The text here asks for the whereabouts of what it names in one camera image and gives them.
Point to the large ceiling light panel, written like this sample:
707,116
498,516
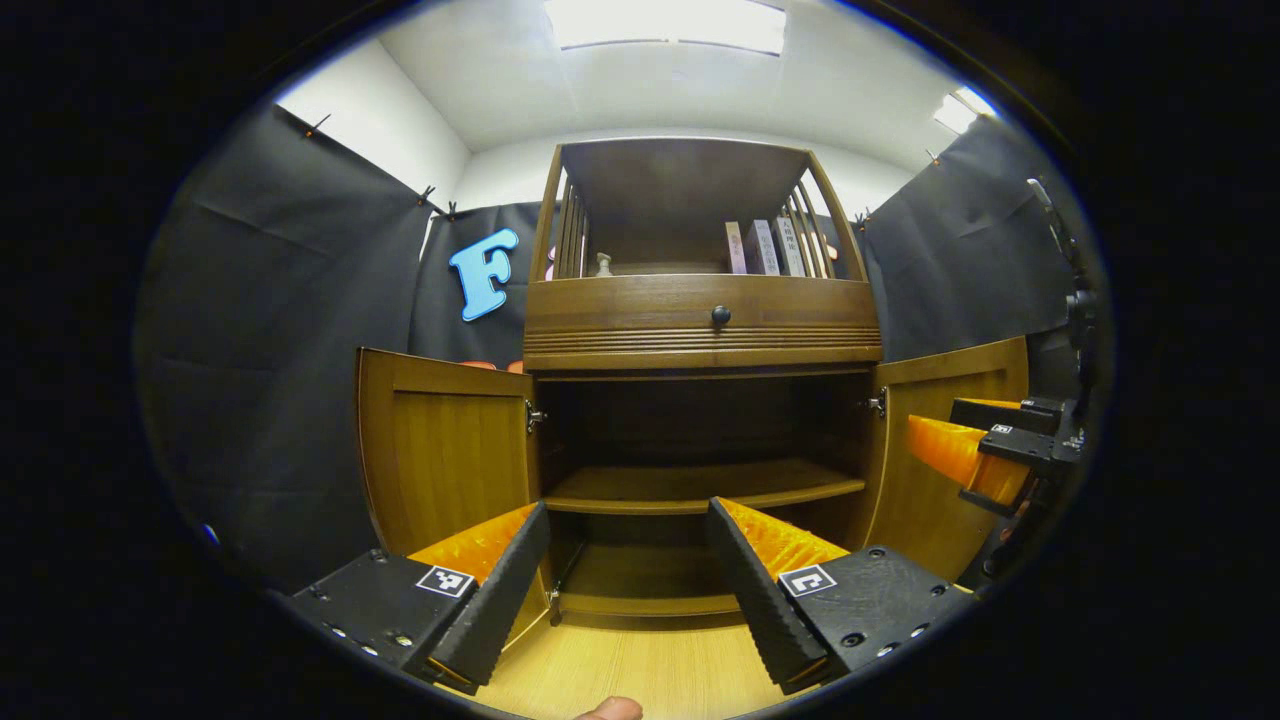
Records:
670,25

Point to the wooden cabinet inner shelf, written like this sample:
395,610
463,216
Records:
700,485

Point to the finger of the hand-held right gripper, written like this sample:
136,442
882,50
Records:
1000,415
950,455

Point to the black drawer knob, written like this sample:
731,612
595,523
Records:
720,316

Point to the grey book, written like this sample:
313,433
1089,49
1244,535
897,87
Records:
790,248

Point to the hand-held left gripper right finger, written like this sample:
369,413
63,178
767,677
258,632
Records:
760,600

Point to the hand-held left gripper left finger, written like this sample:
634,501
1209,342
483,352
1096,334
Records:
495,590

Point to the wooden shoe cabinet door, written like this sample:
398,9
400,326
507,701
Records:
920,520
450,460

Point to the black backdrop cloth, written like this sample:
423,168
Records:
280,350

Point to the pink book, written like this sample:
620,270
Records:
736,250

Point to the clear pump bottle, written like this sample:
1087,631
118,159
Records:
604,267

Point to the small ceiling light panel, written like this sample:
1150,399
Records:
955,113

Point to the wooden cabinet drawer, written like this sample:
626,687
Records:
620,320

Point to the wooden double-door shoe cabinet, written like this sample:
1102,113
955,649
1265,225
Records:
680,190

